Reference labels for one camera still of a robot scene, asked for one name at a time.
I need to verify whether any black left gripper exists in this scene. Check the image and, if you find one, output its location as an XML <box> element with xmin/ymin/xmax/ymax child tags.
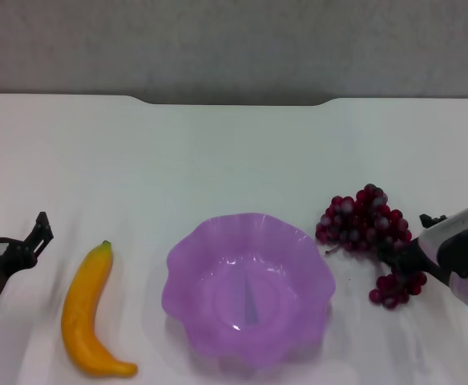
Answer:
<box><xmin>0</xmin><ymin>210</ymin><xmax>55</xmax><ymax>314</ymax></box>

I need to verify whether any dark red grape bunch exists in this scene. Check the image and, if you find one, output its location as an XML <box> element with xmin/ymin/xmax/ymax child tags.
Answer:
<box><xmin>314</xmin><ymin>183</ymin><xmax>429</xmax><ymax>311</ymax></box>

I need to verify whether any yellow banana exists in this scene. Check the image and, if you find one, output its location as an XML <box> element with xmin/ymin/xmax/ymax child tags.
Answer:
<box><xmin>60</xmin><ymin>240</ymin><xmax>139</xmax><ymax>379</ymax></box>

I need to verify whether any purple wavy plastic bowl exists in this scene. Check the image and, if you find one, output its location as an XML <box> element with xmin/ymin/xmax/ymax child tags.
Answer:
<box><xmin>160</xmin><ymin>212</ymin><xmax>337</xmax><ymax>372</ymax></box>

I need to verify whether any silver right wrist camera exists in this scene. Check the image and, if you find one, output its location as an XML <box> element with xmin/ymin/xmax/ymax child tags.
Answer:
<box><xmin>415</xmin><ymin>199</ymin><xmax>468</xmax><ymax>282</ymax></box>

